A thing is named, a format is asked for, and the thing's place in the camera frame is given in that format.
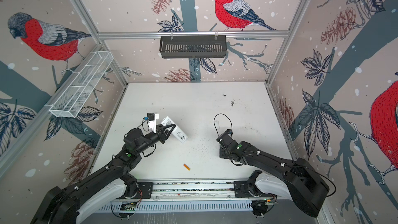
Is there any white wire mesh basket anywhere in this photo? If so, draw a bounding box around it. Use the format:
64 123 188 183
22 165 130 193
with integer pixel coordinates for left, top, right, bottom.
49 51 114 118

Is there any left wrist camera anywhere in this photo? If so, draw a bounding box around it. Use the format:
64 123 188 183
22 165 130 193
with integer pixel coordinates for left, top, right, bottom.
143 113 159 133

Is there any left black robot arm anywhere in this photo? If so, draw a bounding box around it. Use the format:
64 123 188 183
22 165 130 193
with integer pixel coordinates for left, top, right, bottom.
31 124 176 224

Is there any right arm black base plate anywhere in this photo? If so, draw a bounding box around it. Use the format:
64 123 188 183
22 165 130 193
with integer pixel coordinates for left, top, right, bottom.
233 180 276 199

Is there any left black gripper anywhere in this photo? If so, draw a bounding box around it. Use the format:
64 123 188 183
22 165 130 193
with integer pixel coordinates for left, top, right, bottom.
135 122 175 155

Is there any black wall basket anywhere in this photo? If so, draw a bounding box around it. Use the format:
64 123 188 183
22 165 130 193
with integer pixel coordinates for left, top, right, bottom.
159 35 227 59

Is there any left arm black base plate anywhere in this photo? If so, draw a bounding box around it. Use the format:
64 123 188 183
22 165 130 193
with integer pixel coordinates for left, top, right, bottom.
123 182 153 200

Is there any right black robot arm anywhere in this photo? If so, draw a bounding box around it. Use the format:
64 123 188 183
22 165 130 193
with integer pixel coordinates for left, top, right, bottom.
216 130 330 217

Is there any aluminium front rail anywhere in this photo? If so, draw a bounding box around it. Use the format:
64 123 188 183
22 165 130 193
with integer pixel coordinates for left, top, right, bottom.
86 178 321 202

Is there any white remote control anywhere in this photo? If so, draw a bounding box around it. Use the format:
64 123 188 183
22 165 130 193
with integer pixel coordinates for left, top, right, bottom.
161 116 188 143

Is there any white perforated cable duct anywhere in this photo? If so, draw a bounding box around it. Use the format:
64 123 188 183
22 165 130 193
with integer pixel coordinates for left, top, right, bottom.
96 200 253 214

